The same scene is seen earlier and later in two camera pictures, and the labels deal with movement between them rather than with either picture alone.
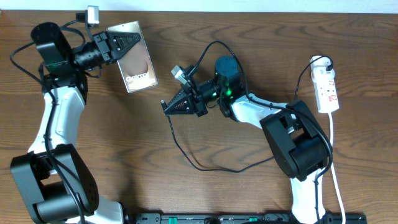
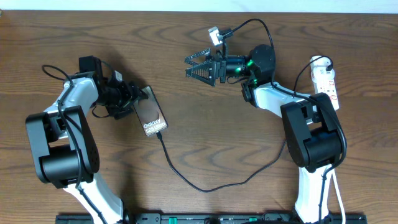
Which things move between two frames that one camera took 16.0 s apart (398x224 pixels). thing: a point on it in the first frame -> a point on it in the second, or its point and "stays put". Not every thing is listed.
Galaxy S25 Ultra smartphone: (136, 66) -> (150, 112)
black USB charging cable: (198, 166) -> (196, 188)
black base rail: (242, 218) stays put
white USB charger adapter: (319, 66) stays put
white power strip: (325, 89) stays put
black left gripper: (101, 39) -> (129, 95)
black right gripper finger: (181, 104) -> (206, 72)
